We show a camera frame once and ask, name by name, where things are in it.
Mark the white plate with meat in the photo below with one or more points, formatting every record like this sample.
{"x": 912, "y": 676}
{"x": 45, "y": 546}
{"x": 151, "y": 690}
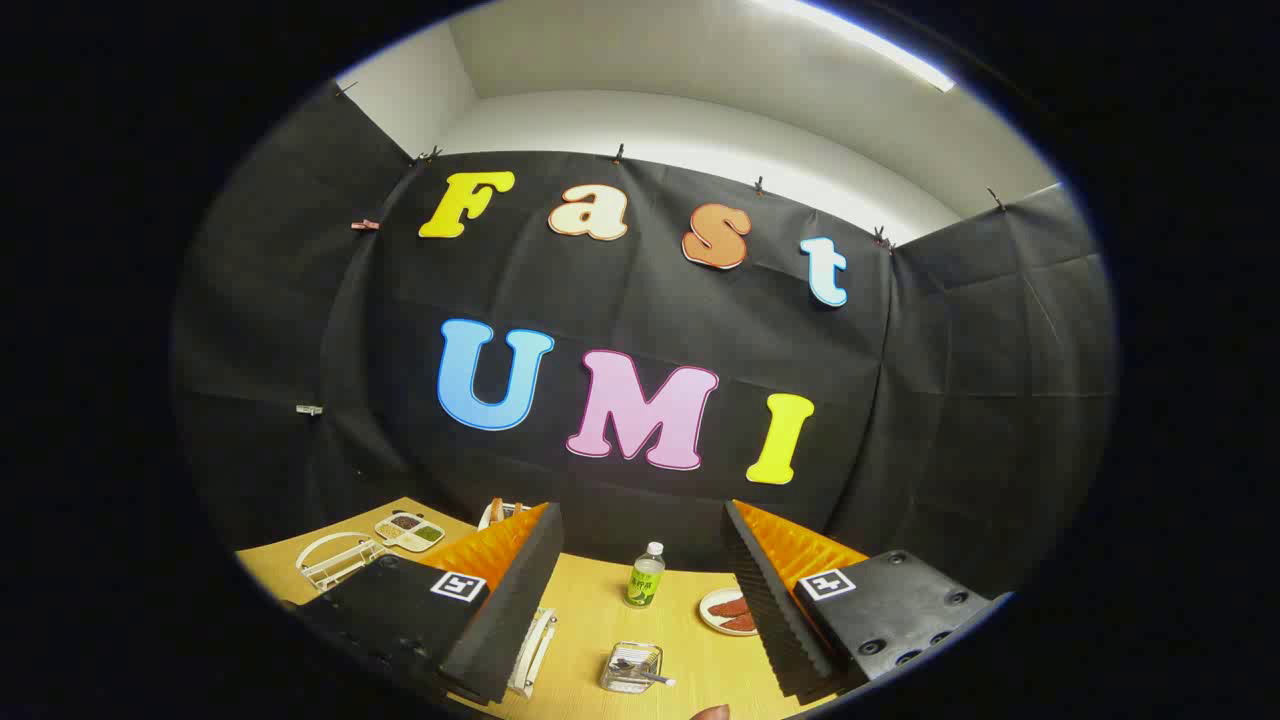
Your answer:
{"x": 710, "y": 612}

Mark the black backdrop cloth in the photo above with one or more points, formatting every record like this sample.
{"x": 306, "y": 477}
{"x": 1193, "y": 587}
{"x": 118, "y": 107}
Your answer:
{"x": 650, "y": 320}

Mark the divided white food tray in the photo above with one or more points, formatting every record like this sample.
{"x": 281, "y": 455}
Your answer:
{"x": 410, "y": 535}

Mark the red meat piece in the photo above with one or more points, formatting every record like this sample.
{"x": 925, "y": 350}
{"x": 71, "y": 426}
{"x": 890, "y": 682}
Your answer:
{"x": 740, "y": 623}
{"x": 730, "y": 606}

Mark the green label drink bottle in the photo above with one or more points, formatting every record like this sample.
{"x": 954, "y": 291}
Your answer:
{"x": 645, "y": 580}

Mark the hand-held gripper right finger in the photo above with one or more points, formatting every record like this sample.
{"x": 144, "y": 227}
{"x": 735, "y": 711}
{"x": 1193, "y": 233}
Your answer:
{"x": 775, "y": 620}

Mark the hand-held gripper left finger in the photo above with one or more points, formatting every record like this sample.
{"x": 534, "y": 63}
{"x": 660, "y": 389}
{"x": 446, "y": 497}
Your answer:
{"x": 510, "y": 610}

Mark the white toaster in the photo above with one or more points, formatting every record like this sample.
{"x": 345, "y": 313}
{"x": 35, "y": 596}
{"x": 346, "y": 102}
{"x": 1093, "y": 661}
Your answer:
{"x": 492, "y": 519}

